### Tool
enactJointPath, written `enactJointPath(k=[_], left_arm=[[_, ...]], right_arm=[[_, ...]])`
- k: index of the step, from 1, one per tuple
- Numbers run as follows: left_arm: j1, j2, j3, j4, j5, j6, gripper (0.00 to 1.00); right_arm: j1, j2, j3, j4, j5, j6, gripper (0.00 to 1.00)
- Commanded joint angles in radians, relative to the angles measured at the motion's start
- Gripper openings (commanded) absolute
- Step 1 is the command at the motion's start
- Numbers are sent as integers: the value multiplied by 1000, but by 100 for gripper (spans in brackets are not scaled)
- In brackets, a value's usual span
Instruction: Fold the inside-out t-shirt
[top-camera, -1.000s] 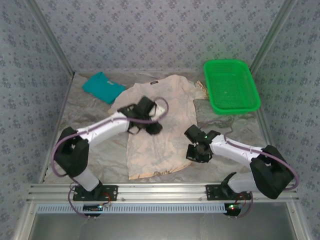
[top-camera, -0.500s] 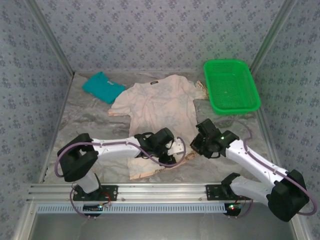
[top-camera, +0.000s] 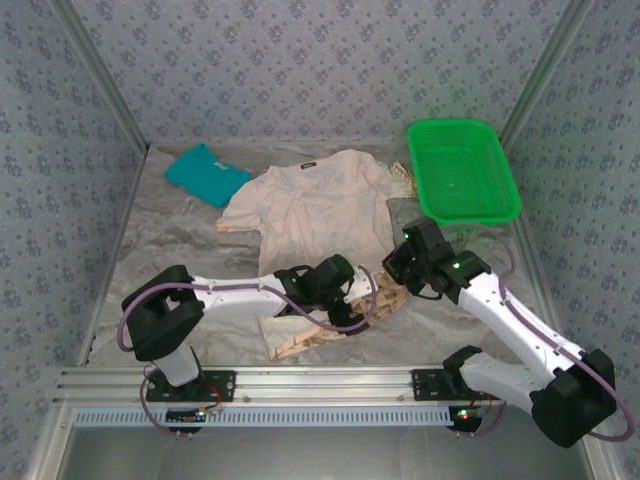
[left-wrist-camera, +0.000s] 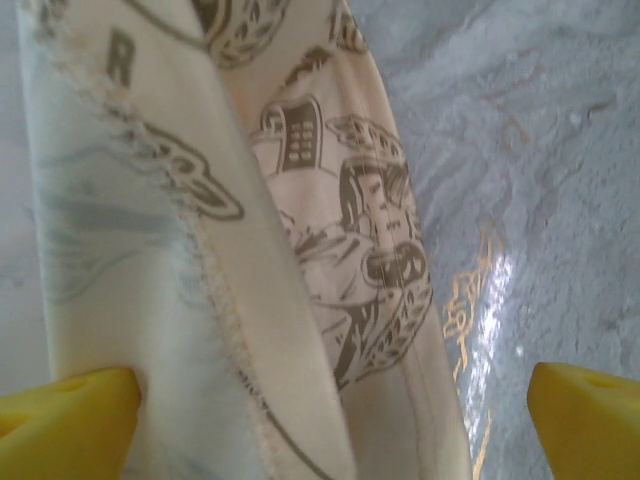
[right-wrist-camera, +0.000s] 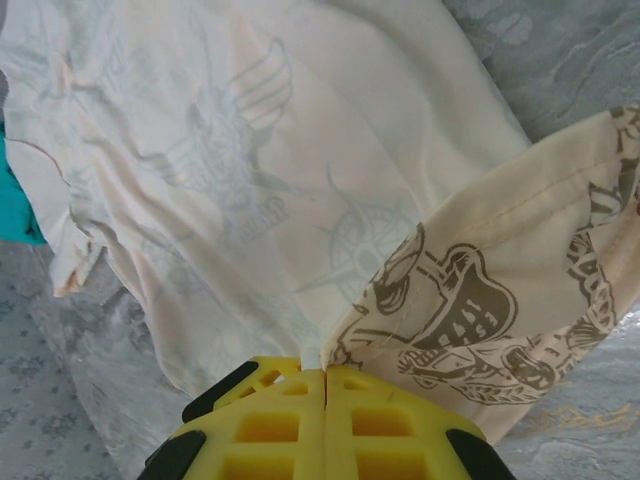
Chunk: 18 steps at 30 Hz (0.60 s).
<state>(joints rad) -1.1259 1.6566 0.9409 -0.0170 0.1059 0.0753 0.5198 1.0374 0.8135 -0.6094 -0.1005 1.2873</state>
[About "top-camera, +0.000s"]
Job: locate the peach printed t-shirt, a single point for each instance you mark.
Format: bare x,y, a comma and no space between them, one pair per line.
310,210

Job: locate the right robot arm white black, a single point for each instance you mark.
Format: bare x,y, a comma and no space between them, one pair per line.
510,335

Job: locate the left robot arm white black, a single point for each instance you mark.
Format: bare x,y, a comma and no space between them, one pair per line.
230,300

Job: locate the folded teal t-shirt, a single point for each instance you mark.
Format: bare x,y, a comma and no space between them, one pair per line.
205,175

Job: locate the green plastic basket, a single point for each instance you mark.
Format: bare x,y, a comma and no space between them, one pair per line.
460,175

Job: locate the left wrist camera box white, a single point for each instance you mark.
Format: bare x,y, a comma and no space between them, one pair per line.
361,287

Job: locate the aluminium mounting rail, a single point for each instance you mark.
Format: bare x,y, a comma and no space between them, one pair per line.
320,385

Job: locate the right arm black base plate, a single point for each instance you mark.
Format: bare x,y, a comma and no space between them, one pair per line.
425,385

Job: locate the aluminium perforated rail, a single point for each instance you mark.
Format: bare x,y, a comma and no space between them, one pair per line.
300,416

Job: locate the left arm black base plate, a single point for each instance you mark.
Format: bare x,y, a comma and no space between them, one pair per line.
222,385

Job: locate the aluminium frame post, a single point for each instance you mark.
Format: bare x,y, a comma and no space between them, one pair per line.
105,75
541,75

